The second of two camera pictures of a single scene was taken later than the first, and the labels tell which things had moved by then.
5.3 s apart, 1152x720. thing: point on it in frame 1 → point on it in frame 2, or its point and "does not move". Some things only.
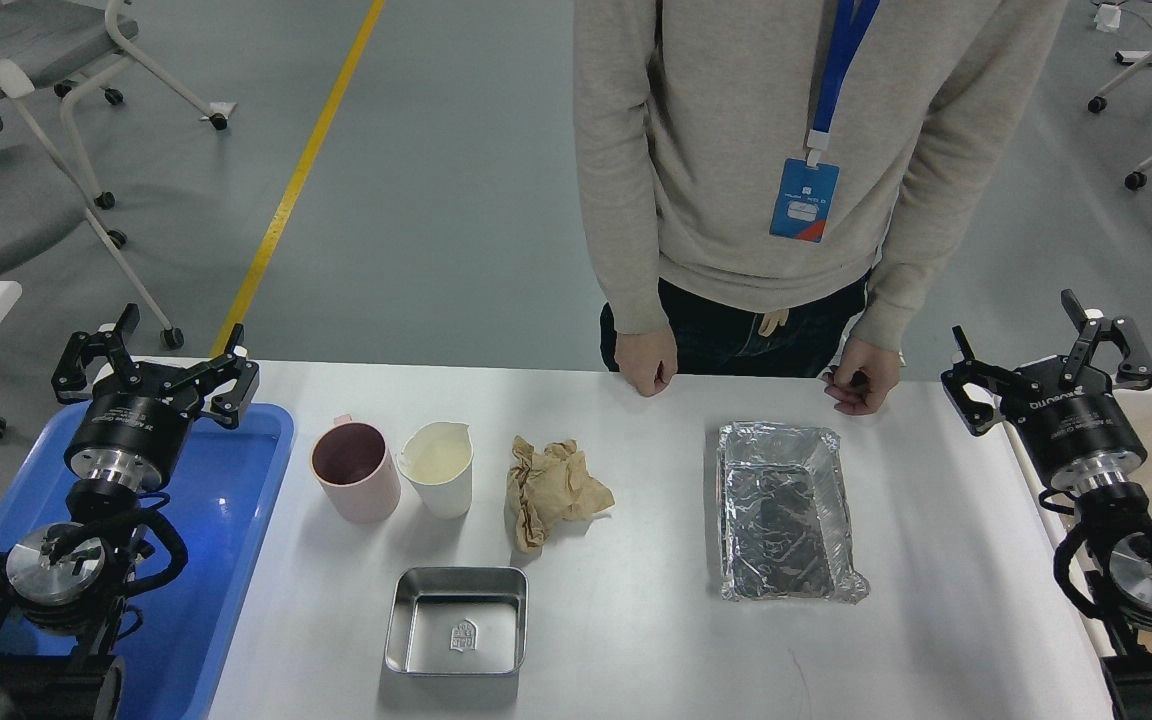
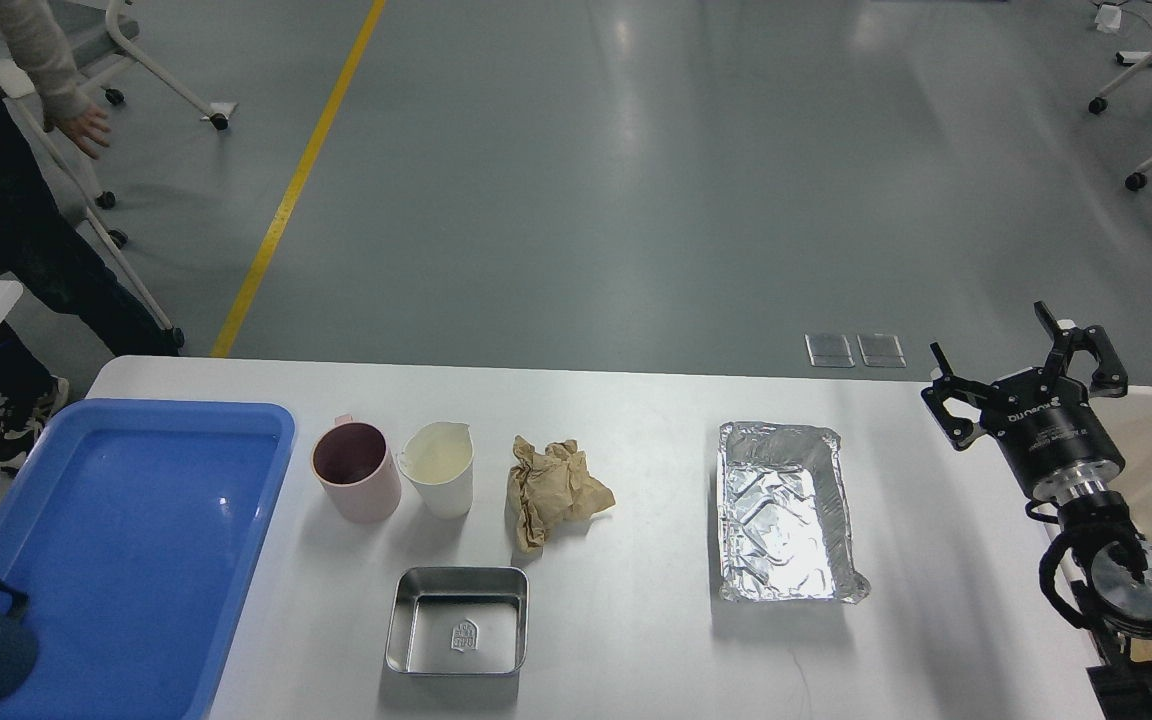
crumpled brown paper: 549,487 does not move
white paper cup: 438,458 does not move
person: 781,186 → 8,210
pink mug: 356,471 does not move
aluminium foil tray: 784,515 does not move
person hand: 862,377 → 88,129
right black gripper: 1074,423 → 1051,436
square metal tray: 469,620 does not move
